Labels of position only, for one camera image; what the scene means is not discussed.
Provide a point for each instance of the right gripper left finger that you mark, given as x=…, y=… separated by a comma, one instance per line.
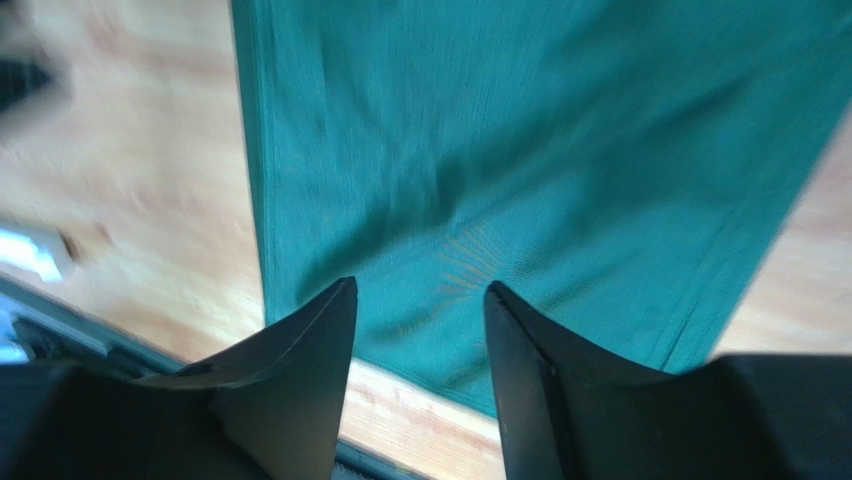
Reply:
x=233, y=412

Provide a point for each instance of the aluminium frame rail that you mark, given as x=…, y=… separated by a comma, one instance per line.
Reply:
x=100, y=346

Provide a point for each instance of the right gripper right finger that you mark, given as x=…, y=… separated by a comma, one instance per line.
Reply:
x=570, y=409

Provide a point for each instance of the dark green cloth napkin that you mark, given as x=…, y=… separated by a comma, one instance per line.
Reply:
x=622, y=165

